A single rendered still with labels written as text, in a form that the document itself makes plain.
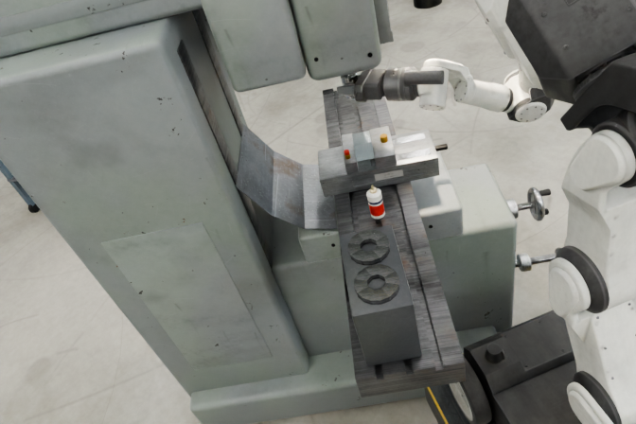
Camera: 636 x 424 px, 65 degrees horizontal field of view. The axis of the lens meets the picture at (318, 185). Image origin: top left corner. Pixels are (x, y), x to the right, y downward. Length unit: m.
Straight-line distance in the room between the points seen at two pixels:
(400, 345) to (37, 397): 2.07
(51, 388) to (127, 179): 1.65
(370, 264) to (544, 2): 0.57
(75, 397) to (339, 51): 2.04
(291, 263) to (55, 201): 0.71
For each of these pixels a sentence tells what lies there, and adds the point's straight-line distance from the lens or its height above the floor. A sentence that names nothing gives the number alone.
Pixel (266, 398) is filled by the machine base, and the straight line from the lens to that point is 2.04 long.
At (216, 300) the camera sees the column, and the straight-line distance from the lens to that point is 1.66.
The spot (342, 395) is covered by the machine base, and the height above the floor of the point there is 0.13.
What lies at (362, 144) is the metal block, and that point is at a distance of 1.46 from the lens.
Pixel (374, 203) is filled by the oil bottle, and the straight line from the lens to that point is 1.37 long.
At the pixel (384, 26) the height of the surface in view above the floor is 1.38.
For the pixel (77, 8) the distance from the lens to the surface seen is 1.28.
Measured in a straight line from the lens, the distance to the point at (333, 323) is 1.89.
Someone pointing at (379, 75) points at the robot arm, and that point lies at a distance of 1.37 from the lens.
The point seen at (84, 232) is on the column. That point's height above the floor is 1.10.
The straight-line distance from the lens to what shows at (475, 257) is 1.72.
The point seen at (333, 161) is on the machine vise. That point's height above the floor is 1.00.
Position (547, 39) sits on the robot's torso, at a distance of 0.89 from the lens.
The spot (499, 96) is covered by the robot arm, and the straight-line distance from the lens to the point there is 1.40.
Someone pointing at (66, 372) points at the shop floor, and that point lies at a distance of 2.83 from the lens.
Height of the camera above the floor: 1.92
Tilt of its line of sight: 39 degrees down
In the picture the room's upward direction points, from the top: 16 degrees counter-clockwise
